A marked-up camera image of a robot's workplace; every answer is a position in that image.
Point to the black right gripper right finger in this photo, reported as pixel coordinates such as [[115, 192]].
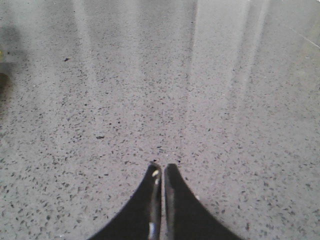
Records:
[[186, 217]]

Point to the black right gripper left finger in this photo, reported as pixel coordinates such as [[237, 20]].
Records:
[[140, 218]]

